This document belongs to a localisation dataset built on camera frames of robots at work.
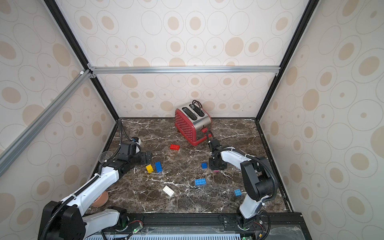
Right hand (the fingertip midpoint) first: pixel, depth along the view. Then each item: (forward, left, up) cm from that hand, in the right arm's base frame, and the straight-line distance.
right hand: (220, 167), depth 93 cm
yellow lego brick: (-5, +43, +4) cm, 43 cm away
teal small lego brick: (-15, -9, 0) cm, 18 cm away
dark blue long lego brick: (-3, +38, +2) cm, 39 cm away
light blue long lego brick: (-11, +12, +2) cm, 16 cm away
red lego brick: (+12, +30, +3) cm, 33 cm away
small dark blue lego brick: (-1, +10, +2) cm, 10 cm away
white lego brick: (-16, +30, +2) cm, 35 cm away
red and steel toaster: (+20, +18, +19) cm, 33 cm away
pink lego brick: (-3, +2, 0) cm, 4 cm away
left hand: (0, +42, +14) cm, 44 cm away
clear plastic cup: (+4, +77, +1) cm, 77 cm away
